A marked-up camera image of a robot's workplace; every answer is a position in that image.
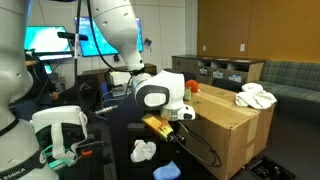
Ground white VR headset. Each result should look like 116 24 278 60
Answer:
31 105 88 166

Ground left wall monitor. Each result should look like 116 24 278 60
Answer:
24 26 70 52

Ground green plaid sofa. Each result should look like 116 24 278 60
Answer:
256 59 320 108

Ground wall monitor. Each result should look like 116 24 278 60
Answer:
24 26 70 52
79 16 118 57

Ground right wall monitor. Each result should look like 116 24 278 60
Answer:
79 16 118 57

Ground small white cloth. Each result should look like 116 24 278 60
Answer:
130 140 156 163

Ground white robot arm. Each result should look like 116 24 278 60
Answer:
0 0 195 180

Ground large white towel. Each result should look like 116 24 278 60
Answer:
235 82 277 110

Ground white box on desk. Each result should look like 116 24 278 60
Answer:
109 71 131 86

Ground orange carrot plush green leaves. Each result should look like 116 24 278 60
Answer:
183 80 199 101

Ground wooden low cabinet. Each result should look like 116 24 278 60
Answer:
172 55 264 84

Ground black camera on stand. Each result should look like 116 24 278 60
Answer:
57 32 89 41

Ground blue sponge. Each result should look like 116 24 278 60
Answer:
153 161 181 180

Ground large cardboard box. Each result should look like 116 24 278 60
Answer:
183 83 274 180

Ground person in black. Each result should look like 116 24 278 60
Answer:
25 55 59 109

